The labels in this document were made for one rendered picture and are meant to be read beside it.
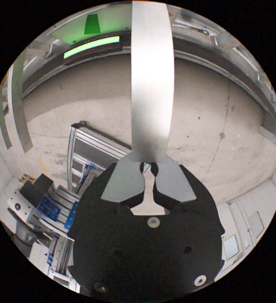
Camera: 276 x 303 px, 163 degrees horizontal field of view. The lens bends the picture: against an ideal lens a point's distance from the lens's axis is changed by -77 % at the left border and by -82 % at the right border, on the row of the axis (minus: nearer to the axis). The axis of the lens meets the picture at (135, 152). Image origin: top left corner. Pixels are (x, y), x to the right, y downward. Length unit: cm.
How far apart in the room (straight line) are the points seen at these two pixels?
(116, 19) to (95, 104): 88
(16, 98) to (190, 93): 110
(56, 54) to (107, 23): 18
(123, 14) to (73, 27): 11
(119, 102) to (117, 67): 35
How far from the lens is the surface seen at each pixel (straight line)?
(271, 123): 250
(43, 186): 56
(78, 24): 28
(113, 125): 100
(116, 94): 96
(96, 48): 29
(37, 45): 38
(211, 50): 36
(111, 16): 26
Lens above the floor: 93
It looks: 59 degrees down
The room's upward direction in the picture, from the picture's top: 174 degrees counter-clockwise
